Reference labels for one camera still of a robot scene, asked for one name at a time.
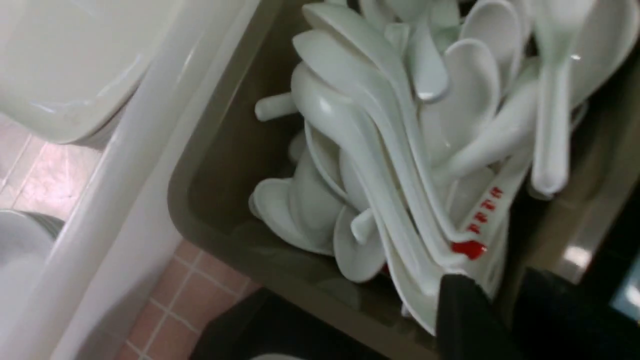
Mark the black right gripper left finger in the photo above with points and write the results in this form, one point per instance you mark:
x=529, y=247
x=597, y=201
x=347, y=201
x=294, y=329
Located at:
x=467, y=327

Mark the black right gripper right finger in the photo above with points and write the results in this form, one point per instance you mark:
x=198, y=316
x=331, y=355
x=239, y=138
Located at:
x=554, y=319

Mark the white ceramic soup spoon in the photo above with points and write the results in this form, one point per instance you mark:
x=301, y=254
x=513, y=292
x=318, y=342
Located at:
x=557, y=26

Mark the black serving tray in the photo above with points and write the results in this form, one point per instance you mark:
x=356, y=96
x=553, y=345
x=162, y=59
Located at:
x=264, y=326

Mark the pile of white ceramic spoons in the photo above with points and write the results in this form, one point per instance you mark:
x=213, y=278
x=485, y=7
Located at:
x=349, y=86

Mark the pink checkered tablecloth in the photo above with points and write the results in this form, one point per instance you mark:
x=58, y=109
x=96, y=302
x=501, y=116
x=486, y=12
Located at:
x=194, y=288

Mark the olive green plastic bin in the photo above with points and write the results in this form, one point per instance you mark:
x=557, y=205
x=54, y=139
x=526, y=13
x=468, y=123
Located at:
x=589, y=234

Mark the large white plastic tub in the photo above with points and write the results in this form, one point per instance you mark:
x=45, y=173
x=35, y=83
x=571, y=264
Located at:
x=119, y=238

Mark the small white bowl in tub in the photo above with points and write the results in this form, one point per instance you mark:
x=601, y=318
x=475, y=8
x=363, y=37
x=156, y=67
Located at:
x=26, y=241

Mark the stack of white square plates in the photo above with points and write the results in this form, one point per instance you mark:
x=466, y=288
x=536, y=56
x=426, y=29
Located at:
x=67, y=66

